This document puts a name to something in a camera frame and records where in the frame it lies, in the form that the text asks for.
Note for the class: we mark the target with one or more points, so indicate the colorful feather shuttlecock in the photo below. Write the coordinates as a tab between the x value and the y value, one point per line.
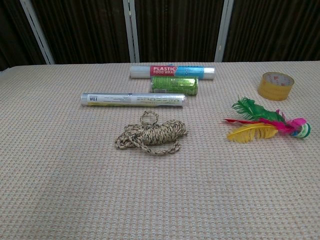
257	117

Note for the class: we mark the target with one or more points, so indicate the plastic food wrap roll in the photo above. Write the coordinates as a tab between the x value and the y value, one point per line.
162	72

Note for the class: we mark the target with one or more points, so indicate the silver foil roll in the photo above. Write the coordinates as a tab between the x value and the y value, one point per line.
132	100

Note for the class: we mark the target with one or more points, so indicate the dark ribbed curtain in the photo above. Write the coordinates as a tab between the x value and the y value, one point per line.
180	30

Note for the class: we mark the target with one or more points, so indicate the yellow packing tape roll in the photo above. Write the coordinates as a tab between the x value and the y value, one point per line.
275	88

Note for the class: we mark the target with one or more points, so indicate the white metal post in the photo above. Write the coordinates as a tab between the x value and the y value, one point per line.
131	30
223	30
37	30

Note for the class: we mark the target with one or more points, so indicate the beige woven tablecloth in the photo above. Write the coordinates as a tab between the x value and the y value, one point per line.
75	187

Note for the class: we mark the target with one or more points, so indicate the green bag roll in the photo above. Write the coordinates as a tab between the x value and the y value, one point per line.
175	85

